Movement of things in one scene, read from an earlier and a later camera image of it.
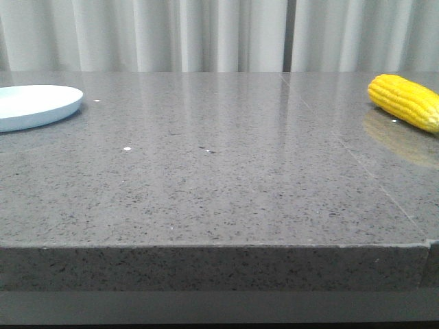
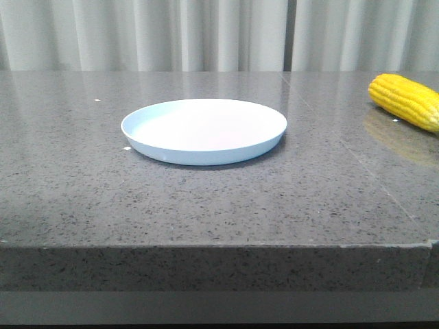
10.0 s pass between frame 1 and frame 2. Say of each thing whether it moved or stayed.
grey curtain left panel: stayed
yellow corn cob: stayed
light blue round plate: moved
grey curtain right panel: stayed
